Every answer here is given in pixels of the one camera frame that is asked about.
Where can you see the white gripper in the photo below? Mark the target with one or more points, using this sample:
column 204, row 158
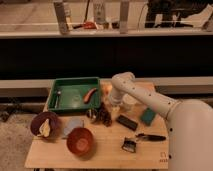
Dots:
column 115, row 112

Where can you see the dark grape bunch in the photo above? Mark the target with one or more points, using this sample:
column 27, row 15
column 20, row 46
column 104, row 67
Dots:
column 104, row 116

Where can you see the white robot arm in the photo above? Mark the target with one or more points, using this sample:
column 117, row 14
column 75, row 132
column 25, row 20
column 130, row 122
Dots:
column 190, row 123

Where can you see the white paper cup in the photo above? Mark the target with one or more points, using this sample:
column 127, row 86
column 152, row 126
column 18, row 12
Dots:
column 128, row 102

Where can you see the black rectangular block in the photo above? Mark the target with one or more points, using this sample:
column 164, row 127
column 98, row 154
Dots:
column 127, row 122

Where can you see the orange fruit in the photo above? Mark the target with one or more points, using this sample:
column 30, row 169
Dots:
column 106, row 89

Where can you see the small metallic dark object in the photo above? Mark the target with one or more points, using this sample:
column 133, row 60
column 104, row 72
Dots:
column 92, row 114

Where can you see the orange carrot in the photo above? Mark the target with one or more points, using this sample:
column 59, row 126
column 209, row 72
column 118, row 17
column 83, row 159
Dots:
column 88, row 95

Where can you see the green sponge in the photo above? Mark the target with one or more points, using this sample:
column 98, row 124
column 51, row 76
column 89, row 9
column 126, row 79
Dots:
column 148, row 116

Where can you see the black binder clip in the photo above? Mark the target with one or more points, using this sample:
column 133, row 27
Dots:
column 129, row 145

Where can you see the orange-red bowl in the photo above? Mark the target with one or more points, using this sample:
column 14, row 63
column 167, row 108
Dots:
column 80, row 141

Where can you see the green plastic tray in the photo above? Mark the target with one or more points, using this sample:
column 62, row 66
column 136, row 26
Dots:
column 73, row 91

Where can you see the metal spoon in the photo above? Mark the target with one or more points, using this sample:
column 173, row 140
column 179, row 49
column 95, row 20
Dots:
column 57, row 98

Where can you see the cream banana piece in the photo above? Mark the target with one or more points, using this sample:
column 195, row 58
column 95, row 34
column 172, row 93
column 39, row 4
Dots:
column 44, row 129

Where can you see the black handled brush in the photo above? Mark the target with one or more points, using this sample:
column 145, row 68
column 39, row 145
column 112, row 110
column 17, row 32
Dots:
column 150, row 137

